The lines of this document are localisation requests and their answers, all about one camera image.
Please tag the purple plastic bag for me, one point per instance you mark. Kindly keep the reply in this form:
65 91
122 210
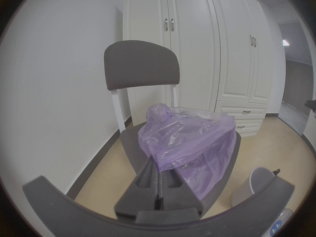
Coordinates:
187 142

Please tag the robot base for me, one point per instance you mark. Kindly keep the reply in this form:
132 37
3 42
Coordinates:
284 215

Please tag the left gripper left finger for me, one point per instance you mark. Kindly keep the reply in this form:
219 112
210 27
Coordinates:
133 201

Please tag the white chair grey cushions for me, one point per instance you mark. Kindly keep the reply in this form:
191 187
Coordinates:
140 63

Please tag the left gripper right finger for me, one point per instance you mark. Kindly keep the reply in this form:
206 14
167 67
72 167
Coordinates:
182 201

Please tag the white wardrobe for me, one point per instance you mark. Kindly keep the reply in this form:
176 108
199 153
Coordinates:
192 58

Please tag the grey curtain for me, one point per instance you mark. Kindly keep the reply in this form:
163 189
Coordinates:
296 83

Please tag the ceiling light panel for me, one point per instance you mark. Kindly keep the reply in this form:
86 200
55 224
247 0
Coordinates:
285 42

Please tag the white trash bin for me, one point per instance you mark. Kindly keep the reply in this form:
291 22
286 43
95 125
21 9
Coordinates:
244 189

